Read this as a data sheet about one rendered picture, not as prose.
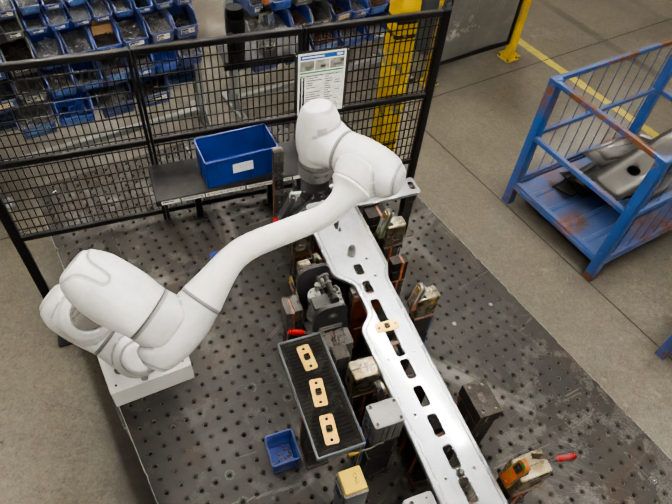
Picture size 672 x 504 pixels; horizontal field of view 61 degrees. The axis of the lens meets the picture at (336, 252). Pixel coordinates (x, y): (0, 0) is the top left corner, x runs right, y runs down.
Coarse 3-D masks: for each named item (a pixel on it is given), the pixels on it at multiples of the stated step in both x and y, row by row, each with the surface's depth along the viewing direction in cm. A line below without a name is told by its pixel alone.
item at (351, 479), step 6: (354, 468) 149; (342, 474) 148; (348, 474) 148; (354, 474) 148; (360, 474) 148; (342, 480) 147; (348, 480) 147; (354, 480) 147; (360, 480) 147; (342, 486) 147; (348, 486) 146; (354, 486) 146; (360, 486) 146; (366, 486) 147; (348, 492) 145; (354, 492) 146
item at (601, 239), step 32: (608, 64) 334; (544, 96) 326; (576, 96) 308; (640, 96) 383; (544, 128) 350; (608, 128) 395; (640, 128) 412; (576, 160) 396; (608, 160) 358; (640, 160) 345; (512, 192) 378; (544, 192) 372; (576, 192) 358; (608, 192) 325; (640, 192) 294; (576, 224) 355; (608, 224) 357; (640, 224) 359; (608, 256) 332
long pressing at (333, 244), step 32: (352, 224) 228; (384, 256) 219; (384, 288) 208; (384, 352) 191; (416, 352) 192; (384, 384) 184; (416, 384) 184; (416, 416) 177; (448, 416) 178; (416, 448) 170; (448, 480) 165; (480, 480) 166
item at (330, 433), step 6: (330, 414) 158; (324, 420) 157; (330, 420) 157; (324, 426) 156; (330, 426) 155; (324, 432) 155; (330, 432) 155; (336, 432) 155; (324, 438) 154; (330, 438) 154; (336, 438) 154; (330, 444) 153
